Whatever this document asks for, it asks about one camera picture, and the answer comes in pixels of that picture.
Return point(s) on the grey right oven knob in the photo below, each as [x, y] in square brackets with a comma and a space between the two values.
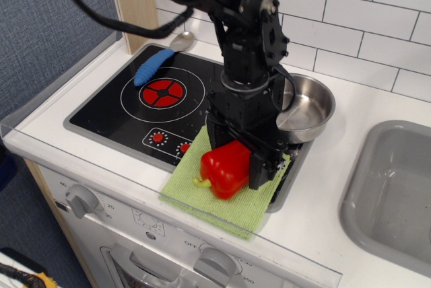
[215, 266]

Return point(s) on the yellow object at corner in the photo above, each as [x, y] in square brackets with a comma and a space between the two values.
[41, 280]

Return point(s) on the wooden side post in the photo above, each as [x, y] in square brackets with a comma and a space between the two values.
[134, 8]

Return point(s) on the grey left oven knob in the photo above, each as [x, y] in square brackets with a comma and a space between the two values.
[81, 200]

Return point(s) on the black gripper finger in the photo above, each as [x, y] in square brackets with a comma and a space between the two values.
[263, 168]
[220, 131]

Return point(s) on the grey toy sink basin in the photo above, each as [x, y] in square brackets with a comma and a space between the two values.
[386, 208]

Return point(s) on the blue handled metal spoon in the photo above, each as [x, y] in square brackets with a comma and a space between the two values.
[148, 69]

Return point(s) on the black toy stovetop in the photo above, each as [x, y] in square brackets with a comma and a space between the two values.
[156, 122]

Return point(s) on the grey oven knob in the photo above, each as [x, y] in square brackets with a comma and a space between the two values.
[81, 200]
[215, 266]

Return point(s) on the green woven cloth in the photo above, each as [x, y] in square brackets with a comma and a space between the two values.
[239, 216]

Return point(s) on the white toy oven front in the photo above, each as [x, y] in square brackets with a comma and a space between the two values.
[124, 247]

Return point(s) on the red toy bell pepper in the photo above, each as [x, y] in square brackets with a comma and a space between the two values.
[224, 170]

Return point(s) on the stainless steel pot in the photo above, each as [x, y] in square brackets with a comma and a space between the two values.
[307, 110]

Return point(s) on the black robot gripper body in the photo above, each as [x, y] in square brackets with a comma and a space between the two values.
[252, 112]

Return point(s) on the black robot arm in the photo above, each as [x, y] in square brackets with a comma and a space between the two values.
[250, 38]

